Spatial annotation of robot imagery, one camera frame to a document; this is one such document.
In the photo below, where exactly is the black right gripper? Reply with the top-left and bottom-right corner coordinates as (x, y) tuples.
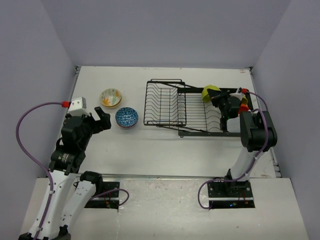
(207, 88), (233, 118)

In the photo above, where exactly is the lime green bowl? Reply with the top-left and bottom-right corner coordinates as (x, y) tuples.
(201, 85), (221, 103)
(241, 96), (248, 105)

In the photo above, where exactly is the white floral leaf bowl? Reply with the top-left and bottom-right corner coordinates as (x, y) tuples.
(99, 88), (123, 106)

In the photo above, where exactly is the blue white patterned bowl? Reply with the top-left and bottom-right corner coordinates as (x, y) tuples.
(115, 107), (139, 126)

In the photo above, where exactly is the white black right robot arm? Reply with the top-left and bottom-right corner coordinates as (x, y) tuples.
(207, 87), (278, 197)

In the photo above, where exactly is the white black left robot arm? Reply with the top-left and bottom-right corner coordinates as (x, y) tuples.
(19, 106), (112, 240)

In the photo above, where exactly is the orange bowl rear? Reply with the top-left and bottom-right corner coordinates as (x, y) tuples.
(238, 103), (250, 115)

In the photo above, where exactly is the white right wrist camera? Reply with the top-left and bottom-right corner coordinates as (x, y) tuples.
(230, 87), (248, 100)

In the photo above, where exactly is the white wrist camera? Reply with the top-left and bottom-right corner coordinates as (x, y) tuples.
(67, 97), (90, 117)
(230, 87), (248, 100)

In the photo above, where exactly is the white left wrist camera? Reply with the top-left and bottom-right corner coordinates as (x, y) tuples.
(67, 97), (90, 117)

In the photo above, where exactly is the black wire dish rack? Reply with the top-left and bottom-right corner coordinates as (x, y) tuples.
(143, 79), (254, 137)

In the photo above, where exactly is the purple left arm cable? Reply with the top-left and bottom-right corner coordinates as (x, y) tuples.
(15, 101), (130, 240)

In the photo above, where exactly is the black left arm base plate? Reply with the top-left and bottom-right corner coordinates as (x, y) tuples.
(84, 181), (120, 210)

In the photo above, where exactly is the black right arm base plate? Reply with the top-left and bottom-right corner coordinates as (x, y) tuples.
(207, 180), (255, 210)

